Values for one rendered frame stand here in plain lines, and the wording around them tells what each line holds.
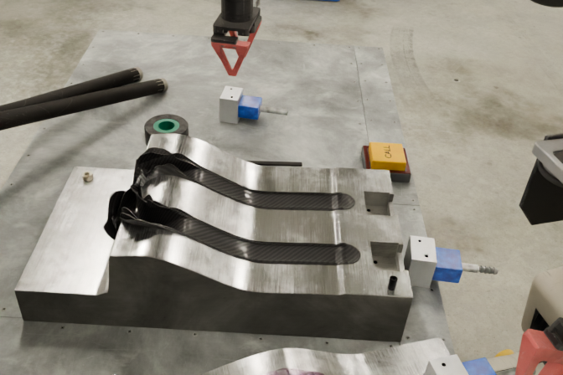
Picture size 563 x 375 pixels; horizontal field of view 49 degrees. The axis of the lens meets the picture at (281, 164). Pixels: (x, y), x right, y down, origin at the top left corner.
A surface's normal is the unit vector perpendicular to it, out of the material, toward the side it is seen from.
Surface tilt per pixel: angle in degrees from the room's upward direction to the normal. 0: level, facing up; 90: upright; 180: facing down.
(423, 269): 90
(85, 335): 0
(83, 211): 0
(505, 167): 0
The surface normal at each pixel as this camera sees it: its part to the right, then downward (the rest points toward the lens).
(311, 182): 0.00, -0.80
